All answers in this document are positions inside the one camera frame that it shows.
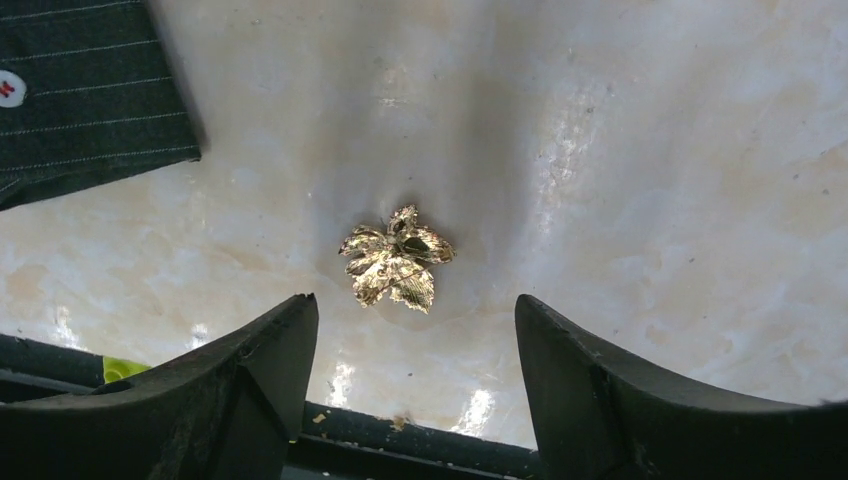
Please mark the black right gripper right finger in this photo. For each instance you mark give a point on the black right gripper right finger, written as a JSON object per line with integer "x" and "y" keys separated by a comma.
{"x": 601, "y": 412}

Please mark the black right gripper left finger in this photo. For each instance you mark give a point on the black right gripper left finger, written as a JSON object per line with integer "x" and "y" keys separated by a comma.
{"x": 227, "y": 410}

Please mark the gold brooch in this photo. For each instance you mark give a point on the gold brooch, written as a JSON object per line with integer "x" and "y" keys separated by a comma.
{"x": 395, "y": 260}

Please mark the dark pinstriped garment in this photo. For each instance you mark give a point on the dark pinstriped garment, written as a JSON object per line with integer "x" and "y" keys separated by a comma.
{"x": 87, "y": 98}

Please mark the green flat brick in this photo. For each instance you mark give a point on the green flat brick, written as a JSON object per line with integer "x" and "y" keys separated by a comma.
{"x": 115, "y": 369}

